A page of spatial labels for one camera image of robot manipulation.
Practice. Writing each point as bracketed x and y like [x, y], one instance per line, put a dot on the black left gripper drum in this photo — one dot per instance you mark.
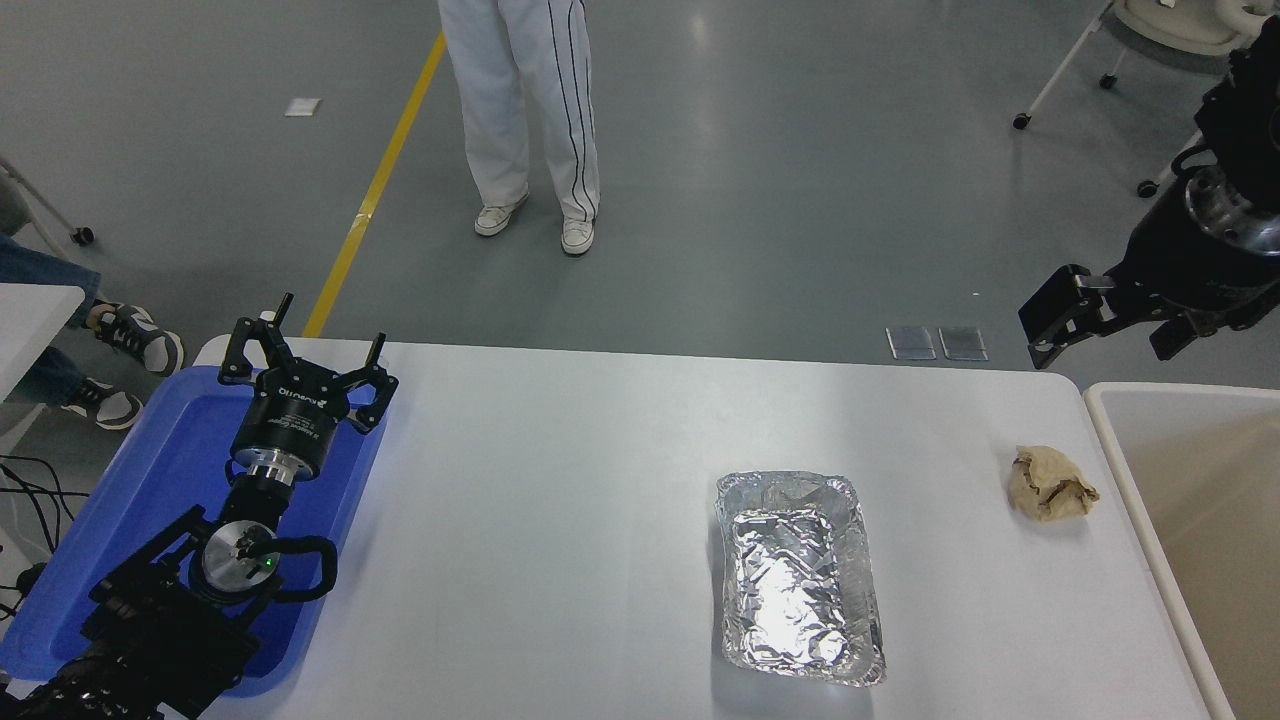
[290, 420]

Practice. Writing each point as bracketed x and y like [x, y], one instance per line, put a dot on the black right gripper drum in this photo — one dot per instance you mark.
[1190, 275]

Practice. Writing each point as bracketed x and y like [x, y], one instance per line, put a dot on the silver foil tray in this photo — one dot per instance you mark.
[795, 590]

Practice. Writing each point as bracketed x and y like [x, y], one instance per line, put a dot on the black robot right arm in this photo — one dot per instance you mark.
[1245, 120]

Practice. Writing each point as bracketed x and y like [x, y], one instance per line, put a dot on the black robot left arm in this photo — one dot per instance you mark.
[160, 630]

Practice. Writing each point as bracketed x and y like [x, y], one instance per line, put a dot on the metal floor plate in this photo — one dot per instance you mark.
[963, 343]
[911, 343]

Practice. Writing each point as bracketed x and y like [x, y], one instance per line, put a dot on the seated person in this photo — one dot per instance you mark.
[140, 340]

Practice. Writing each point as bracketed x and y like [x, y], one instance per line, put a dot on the blue plastic tray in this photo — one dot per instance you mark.
[150, 470]

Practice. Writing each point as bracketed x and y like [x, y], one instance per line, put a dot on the crumpled tan paper ball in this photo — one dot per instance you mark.
[1050, 485]

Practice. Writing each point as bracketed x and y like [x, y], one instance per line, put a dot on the yellow floor tape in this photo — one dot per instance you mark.
[370, 200]

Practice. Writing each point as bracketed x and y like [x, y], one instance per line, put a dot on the large pale bin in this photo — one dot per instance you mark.
[1220, 520]

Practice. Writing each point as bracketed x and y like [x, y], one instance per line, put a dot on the grey chair leg with caster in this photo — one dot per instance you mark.
[82, 236]

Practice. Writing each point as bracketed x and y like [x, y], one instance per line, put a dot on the small white side table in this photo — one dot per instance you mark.
[30, 320]

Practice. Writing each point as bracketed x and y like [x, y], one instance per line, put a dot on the white paper scrap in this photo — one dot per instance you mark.
[302, 107]

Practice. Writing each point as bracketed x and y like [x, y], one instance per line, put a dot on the white wheeled chair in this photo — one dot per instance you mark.
[1170, 22]

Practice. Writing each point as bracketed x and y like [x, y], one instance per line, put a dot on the standing person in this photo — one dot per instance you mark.
[515, 110]

